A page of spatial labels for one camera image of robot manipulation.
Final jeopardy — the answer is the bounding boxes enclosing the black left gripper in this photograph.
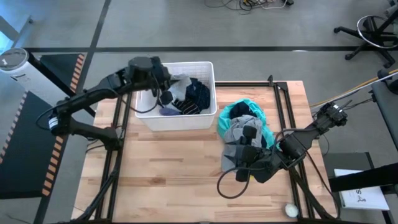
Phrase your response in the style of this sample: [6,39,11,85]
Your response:
[150,55,181,106]

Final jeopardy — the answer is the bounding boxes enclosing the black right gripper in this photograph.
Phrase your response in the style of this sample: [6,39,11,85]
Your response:
[235,124,280,184]

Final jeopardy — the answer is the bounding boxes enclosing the light grey garment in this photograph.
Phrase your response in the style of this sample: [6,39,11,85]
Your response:
[167,73,193,110]

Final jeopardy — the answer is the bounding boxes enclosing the purple garment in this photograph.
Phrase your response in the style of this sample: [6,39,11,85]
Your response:
[159,107,182,116]

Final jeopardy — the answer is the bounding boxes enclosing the black striped garment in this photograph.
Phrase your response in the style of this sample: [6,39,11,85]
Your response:
[172,98,201,115]

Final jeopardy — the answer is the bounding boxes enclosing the grey heather garment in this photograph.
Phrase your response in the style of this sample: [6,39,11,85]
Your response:
[221,114,265,172]

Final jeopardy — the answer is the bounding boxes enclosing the navy dotted garment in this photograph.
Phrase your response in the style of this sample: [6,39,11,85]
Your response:
[185,77,211,111]

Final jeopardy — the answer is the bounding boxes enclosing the white perforated plastic laundry basket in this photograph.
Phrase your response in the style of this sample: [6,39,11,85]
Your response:
[134,61,218,131]

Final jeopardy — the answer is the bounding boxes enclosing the teal garment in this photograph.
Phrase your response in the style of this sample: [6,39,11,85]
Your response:
[216,98,276,150]

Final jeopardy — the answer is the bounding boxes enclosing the small white round disc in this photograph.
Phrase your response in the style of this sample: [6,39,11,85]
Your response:
[285,203,299,218]

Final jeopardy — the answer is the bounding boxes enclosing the black mat orange hazard stripes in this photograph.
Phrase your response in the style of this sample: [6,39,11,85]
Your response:
[39,53,86,94]
[0,90,68,200]

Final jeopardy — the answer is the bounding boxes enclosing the black blurred bar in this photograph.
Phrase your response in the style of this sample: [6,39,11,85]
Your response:
[328,162,398,193]

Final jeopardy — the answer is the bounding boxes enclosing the white paper sheet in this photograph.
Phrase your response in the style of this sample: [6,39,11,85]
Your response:
[334,168,390,212]

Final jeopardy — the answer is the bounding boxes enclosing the dark grey padded seat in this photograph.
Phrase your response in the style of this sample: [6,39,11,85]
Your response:
[369,68,398,150]

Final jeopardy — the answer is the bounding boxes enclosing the black office chair base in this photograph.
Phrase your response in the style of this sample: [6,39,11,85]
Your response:
[333,14,398,69]

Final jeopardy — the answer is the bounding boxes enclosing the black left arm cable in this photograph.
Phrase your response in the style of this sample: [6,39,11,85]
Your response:
[127,73,162,114]

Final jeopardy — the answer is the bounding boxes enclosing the black aluminium table frame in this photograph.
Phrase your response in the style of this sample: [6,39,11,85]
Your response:
[71,74,340,224]

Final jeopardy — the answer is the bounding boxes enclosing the floor cable bundle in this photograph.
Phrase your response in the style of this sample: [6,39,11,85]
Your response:
[204,0,295,12]

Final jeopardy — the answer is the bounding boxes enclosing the yellow cable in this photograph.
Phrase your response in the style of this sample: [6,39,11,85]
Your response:
[310,70,398,108]

